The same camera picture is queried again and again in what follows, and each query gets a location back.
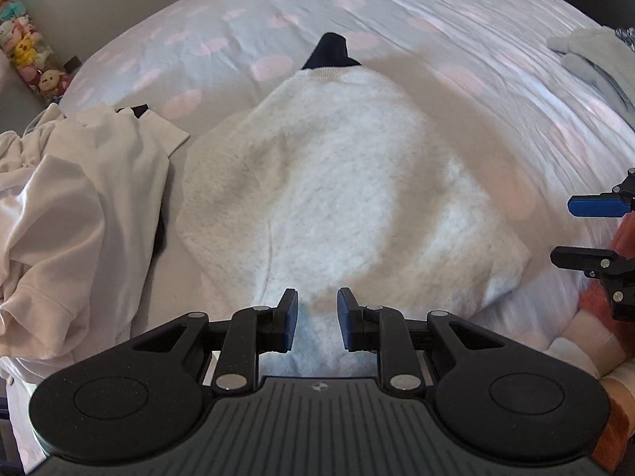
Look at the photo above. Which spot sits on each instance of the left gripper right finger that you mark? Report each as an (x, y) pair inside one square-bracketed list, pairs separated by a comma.
[(497, 398)]

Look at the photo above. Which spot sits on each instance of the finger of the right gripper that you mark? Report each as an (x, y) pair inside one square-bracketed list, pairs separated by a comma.
[(614, 273), (611, 204)]

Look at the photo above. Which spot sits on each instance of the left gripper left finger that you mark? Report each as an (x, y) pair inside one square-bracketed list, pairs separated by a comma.
[(150, 393)]

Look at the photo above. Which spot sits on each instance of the light grey printed sweatshirt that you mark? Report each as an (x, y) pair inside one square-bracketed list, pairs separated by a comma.
[(338, 179)]

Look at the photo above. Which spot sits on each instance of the red sleeve of operator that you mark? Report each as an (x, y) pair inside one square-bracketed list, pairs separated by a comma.
[(604, 348)]

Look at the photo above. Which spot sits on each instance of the beige fleece garment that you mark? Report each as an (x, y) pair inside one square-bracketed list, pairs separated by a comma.
[(599, 58)]

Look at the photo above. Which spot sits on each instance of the dark floral garment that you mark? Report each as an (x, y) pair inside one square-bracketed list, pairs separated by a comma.
[(627, 36)]

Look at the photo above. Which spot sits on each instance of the cream white garment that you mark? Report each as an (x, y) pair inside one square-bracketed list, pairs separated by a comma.
[(81, 196)]

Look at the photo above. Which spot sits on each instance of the pink polka dot bedsheet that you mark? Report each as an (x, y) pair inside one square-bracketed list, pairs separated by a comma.
[(531, 132)]

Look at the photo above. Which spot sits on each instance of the dark navy garment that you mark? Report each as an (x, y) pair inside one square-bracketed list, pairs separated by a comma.
[(330, 52)]

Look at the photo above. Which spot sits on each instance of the plush toy storage tube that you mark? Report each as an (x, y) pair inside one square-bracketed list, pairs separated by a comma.
[(29, 53)]

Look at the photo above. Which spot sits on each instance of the black wall socket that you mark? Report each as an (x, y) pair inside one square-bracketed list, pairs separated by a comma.
[(73, 64)]

